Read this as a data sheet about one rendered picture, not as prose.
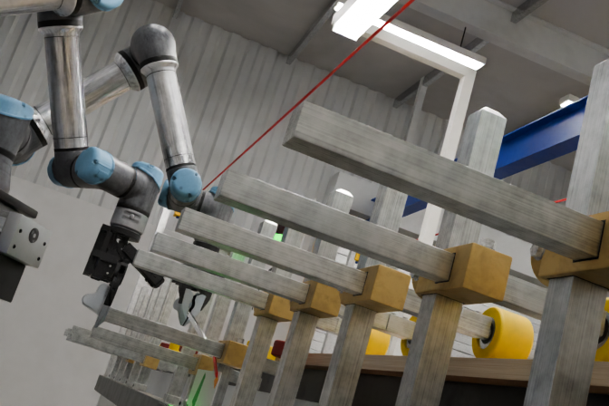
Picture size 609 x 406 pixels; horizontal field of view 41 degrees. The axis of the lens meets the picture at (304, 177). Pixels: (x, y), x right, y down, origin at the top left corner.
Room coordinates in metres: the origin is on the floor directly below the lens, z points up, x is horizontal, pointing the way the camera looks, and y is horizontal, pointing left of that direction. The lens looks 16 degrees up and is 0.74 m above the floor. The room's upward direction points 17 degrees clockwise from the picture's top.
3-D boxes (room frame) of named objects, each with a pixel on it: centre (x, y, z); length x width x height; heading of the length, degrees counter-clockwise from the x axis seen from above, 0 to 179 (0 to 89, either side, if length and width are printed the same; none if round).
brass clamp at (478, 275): (0.90, -0.20, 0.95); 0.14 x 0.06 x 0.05; 14
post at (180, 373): (2.39, 0.17, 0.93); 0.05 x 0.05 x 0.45; 14
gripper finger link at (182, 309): (2.10, 0.20, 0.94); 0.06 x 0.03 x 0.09; 34
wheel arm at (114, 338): (2.08, 0.17, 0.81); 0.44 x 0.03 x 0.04; 104
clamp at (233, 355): (1.88, 0.04, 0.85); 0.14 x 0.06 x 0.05; 14
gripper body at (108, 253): (1.78, 0.35, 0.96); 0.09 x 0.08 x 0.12; 104
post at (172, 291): (3.11, 0.35, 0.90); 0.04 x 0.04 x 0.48; 14
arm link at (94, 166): (1.73, 0.42, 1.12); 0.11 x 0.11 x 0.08; 45
